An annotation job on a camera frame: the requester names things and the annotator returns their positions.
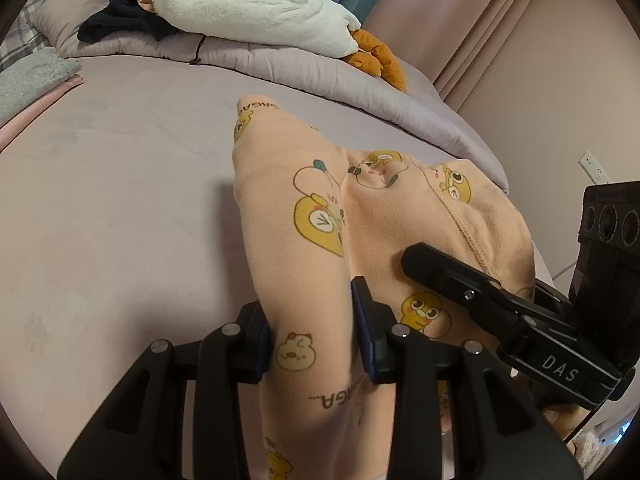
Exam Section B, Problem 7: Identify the pink folded cloth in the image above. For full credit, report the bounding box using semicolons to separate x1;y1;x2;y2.
0;74;87;153

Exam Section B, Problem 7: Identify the grey folded cloth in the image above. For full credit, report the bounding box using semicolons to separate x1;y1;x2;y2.
0;47;82;126

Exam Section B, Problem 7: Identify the person's right hand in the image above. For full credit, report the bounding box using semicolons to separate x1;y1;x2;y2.
542;406;591;441

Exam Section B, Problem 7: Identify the grey plaid pillow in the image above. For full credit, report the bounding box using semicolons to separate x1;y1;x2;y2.
0;0;53;73

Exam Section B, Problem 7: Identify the pink curtain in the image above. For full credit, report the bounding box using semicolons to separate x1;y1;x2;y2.
360;0;556;111

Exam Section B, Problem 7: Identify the white wall socket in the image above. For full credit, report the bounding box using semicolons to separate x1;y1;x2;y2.
578;150;612;184

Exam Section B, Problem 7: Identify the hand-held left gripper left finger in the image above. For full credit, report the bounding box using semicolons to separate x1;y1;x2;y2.
56;301;273;480

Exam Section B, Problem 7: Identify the lilac quilt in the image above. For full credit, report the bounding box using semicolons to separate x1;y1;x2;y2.
60;30;511;193

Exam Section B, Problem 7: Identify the lilac pillow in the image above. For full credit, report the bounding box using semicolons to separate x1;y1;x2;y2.
37;0;126;58

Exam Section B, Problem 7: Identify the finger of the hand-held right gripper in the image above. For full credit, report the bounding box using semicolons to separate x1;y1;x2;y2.
401;243;536;328

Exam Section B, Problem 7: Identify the white plush goose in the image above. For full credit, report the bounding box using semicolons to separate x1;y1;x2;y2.
150;0;408;93

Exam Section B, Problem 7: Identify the dark navy clothing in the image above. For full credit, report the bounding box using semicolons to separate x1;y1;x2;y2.
77;0;178;43

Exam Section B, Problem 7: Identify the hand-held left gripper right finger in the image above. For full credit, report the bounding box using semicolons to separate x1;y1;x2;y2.
351;276;585;480

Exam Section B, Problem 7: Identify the peach cartoon print garment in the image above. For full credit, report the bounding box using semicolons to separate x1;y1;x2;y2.
231;93;538;480

